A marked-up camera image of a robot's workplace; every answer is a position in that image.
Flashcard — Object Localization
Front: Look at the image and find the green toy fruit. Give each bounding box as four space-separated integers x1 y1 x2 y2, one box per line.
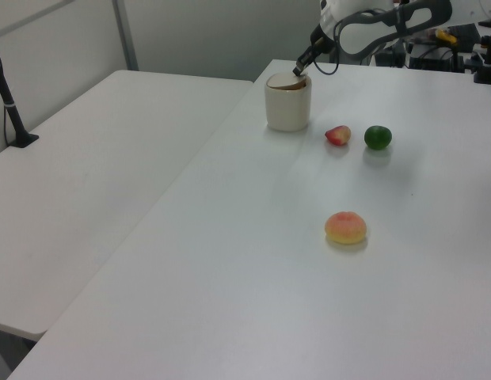
363 124 393 151

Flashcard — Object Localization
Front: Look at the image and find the beige garbage bin body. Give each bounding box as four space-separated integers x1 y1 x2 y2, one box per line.
264 74 313 132

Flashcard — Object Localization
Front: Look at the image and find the grey metal wall post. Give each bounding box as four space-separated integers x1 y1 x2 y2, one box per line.
112 0 140 73

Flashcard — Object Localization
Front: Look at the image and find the yellow tool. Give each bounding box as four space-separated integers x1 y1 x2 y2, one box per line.
434 28 459 45

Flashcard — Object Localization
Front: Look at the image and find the beige garbage bin lid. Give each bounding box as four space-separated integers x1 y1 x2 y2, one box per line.
266 72 306 90

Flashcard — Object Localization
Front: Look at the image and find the red toy fruit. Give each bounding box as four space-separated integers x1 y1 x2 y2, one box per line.
324 125 352 146

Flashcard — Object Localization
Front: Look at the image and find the grey background equipment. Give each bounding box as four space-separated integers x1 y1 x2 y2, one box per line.
374 23 479 73

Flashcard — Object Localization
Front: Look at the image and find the black pole with base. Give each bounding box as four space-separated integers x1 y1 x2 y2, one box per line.
0 39 40 150

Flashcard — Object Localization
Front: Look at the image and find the black clamp stand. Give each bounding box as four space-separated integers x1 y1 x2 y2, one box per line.
472 19 491 85

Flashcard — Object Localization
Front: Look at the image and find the peach toy fruit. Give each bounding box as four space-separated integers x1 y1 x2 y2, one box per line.
324 211 368 245

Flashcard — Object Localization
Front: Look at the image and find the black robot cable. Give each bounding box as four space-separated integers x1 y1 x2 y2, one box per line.
311 17 342 77

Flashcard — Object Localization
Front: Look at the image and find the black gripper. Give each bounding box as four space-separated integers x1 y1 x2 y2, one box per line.
293 23 335 77

